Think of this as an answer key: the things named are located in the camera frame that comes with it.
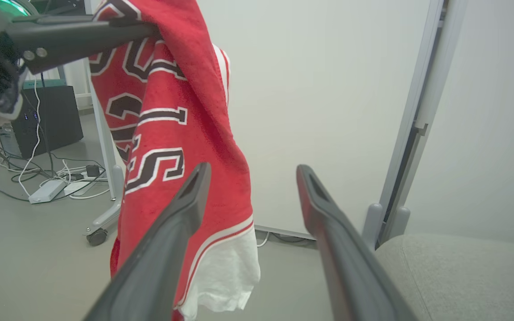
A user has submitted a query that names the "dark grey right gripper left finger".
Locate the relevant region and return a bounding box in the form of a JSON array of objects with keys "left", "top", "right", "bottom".
[{"left": 83, "top": 162, "right": 212, "bottom": 321}]

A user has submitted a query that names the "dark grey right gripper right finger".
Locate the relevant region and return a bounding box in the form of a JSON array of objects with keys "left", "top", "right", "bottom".
[{"left": 296, "top": 164, "right": 419, "bottom": 321}]

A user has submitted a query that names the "red jersey with white trim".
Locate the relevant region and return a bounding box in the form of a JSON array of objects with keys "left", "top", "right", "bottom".
[{"left": 88, "top": 0, "right": 261, "bottom": 321}]

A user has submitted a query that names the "teal flat box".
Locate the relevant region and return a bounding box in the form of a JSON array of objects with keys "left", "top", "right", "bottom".
[{"left": 23, "top": 79, "right": 66, "bottom": 90}]

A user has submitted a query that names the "black caster wheel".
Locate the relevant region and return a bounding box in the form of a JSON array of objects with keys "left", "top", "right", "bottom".
[{"left": 87, "top": 228, "right": 108, "bottom": 247}]

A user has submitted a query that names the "grey partition foot with caster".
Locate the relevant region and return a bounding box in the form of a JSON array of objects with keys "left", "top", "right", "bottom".
[{"left": 83, "top": 58, "right": 124, "bottom": 238}]

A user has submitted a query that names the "black computer box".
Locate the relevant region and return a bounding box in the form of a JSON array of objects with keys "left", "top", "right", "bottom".
[{"left": 11, "top": 85, "right": 84, "bottom": 160}]

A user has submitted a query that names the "grey fabric sofa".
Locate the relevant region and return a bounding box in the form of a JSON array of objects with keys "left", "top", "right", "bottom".
[{"left": 375, "top": 233, "right": 514, "bottom": 321}]

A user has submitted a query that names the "white power strip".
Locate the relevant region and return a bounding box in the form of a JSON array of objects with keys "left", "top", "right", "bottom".
[
  {"left": 63, "top": 176, "right": 106, "bottom": 197},
  {"left": 29, "top": 179, "right": 66, "bottom": 204}
]

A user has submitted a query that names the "wide white partition panel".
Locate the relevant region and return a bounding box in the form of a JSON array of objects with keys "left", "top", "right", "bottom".
[{"left": 195, "top": 0, "right": 445, "bottom": 241}]

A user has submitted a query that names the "narrow white partition panel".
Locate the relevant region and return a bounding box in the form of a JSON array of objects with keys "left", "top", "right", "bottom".
[{"left": 406, "top": 0, "right": 514, "bottom": 248}]

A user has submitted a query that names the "dark cable under partition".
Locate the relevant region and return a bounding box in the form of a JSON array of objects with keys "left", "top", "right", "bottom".
[{"left": 269, "top": 232, "right": 316, "bottom": 244}]

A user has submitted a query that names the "white hanging cable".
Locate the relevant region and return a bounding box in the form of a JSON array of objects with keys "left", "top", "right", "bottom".
[{"left": 18, "top": 76, "right": 43, "bottom": 197}]

